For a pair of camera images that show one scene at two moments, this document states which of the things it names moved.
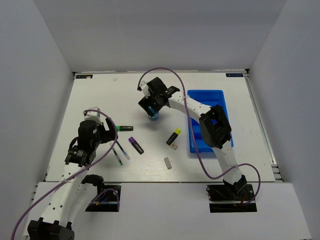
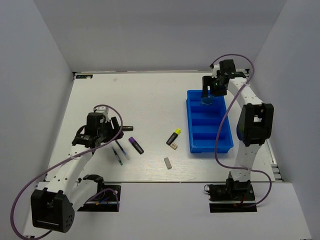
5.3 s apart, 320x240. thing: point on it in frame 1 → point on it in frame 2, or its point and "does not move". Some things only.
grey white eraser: x=167 y=163 does not move
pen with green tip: x=117 y=156 does not move
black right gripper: x=145 y=103 → x=208 y=80
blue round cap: x=155 y=117 → x=207 y=100
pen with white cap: x=124 y=152 does not move
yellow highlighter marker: x=177 y=132 does not move
